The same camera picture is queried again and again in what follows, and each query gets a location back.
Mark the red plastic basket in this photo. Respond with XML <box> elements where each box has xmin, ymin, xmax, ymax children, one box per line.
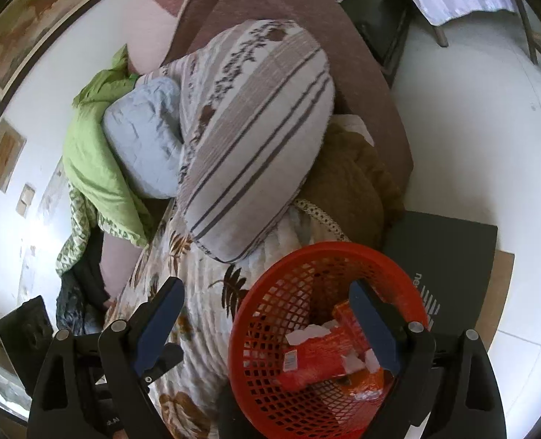
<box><xmin>228</xmin><ymin>241</ymin><xmax>431</xmax><ymax>428</ymax></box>

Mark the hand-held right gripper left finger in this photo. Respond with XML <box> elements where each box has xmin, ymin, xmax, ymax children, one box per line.
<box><xmin>27</xmin><ymin>277</ymin><xmax>186</xmax><ymax>439</ymax></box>

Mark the black jacket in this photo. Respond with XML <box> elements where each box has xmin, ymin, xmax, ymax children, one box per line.
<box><xmin>56</xmin><ymin>233</ymin><xmax>109</xmax><ymax>334</ymax></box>

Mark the pink bed sheet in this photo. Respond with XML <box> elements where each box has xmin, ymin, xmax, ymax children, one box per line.
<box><xmin>99</xmin><ymin>229</ymin><xmax>148</xmax><ymax>307</ymax></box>

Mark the wall switch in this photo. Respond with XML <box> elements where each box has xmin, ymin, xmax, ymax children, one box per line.
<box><xmin>17</xmin><ymin>183</ymin><xmax>37</xmax><ymax>217</ymax></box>

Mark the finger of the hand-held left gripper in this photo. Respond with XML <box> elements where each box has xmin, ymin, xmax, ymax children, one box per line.
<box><xmin>145</xmin><ymin>343</ymin><xmax>184</xmax><ymax>382</ymax></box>

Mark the green patterned quilt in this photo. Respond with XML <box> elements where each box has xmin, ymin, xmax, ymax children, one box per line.
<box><xmin>56</xmin><ymin>46</ymin><xmax>155</xmax><ymax>279</ymax></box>

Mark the black flat object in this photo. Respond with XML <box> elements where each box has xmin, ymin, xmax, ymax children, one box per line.
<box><xmin>0</xmin><ymin>296</ymin><xmax>56</xmax><ymax>385</ymax></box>

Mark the brown fleece blanket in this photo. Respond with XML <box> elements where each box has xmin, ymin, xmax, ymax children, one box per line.
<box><xmin>293</xmin><ymin>116</ymin><xmax>406</xmax><ymax>248</ymax></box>

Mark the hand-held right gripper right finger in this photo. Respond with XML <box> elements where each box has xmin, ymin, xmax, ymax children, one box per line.
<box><xmin>348</xmin><ymin>279</ymin><xmax>509</xmax><ymax>439</ymax></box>

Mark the black cabinet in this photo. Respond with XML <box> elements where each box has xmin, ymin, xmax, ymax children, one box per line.
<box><xmin>339</xmin><ymin>0</ymin><xmax>413</xmax><ymax>87</ymax></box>

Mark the dark grey flat box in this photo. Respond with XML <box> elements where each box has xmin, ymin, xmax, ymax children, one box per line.
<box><xmin>382</xmin><ymin>210</ymin><xmax>500</xmax><ymax>348</ymax></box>

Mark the leaf print blanket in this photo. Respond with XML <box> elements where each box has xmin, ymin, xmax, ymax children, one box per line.
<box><xmin>103</xmin><ymin>201</ymin><xmax>353</xmax><ymax>439</ymax></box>

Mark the small framed wall picture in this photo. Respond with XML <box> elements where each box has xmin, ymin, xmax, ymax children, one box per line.
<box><xmin>0</xmin><ymin>119</ymin><xmax>27</xmax><ymax>193</ymax></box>

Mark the red carton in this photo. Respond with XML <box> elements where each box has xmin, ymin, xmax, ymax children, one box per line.
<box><xmin>277</xmin><ymin>331</ymin><xmax>367</xmax><ymax>391</ymax></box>

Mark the brown cardboard sheet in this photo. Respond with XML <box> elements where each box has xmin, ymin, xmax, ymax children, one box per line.
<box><xmin>472</xmin><ymin>249</ymin><xmax>515</xmax><ymax>353</ymax></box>

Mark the large framed wall painting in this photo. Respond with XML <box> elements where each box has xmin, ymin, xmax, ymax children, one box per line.
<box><xmin>0</xmin><ymin>0</ymin><xmax>148</xmax><ymax>117</ymax></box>

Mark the light blue pillow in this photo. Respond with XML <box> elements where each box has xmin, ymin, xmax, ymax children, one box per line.
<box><xmin>101</xmin><ymin>77</ymin><xmax>184</xmax><ymax>199</ymax></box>

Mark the white paper scrap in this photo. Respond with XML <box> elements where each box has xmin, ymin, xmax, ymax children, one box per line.
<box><xmin>344</xmin><ymin>348</ymin><xmax>381</xmax><ymax>373</ymax></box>

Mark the striped grey pillow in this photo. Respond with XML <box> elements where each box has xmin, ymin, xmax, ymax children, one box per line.
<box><xmin>154</xmin><ymin>19</ymin><xmax>336</xmax><ymax>263</ymax></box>

